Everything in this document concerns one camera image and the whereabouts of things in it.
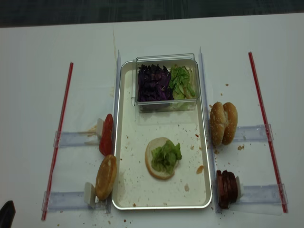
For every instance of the white tomato stand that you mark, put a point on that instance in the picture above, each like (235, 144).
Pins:
(99, 128)

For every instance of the clear rail upper left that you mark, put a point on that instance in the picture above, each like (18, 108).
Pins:
(75, 139)

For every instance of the right clear acrylic divider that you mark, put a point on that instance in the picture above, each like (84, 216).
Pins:
(212, 169)

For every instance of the clear rail lower left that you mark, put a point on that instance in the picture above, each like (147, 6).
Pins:
(60, 201)

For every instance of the clear plastic salad container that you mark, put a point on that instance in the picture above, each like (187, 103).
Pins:
(187, 60)

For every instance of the clear rail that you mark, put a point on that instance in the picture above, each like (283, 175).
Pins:
(75, 139)
(261, 194)
(257, 133)
(60, 201)

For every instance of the lettuce pile on bun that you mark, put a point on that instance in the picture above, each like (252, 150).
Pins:
(164, 157)

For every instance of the red tomato slices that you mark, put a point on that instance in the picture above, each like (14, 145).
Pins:
(105, 145)

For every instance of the clear rail lower right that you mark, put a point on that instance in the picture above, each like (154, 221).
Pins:
(261, 194)

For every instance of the clear acrylic divider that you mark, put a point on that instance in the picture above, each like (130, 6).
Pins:
(116, 102)
(212, 169)

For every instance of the white rectangular metal tray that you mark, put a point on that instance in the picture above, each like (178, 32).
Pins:
(135, 188)

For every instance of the chopped green lettuce in container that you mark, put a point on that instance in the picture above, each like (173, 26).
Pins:
(181, 83)

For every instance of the clear rail upper right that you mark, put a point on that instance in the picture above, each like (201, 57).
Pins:
(257, 133)

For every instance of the golden top bun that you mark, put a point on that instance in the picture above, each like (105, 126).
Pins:
(106, 177)

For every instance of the left red strip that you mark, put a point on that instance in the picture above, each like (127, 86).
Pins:
(49, 185)

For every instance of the shredded purple cabbage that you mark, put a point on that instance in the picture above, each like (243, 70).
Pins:
(153, 84)

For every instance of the bottom bun slice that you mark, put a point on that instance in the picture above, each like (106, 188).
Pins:
(148, 159)

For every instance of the white patty stand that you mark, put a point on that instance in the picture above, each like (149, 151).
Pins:
(240, 188)

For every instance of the dark red meat patties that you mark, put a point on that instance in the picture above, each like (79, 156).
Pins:
(227, 188)

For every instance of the red strip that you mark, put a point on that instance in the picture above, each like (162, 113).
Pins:
(271, 146)
(49, 185)

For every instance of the right red strip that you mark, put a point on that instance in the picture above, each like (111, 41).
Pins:
(271, 146)

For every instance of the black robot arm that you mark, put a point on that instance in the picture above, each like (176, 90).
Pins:
(7, 214)

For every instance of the white left front food stand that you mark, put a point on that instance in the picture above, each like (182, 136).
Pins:
(89, 194)

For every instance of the sesame burger bun pair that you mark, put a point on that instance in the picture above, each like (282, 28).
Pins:
(223, 123)

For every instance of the left clear acrylic divider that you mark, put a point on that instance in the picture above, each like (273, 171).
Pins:
(116, 102)

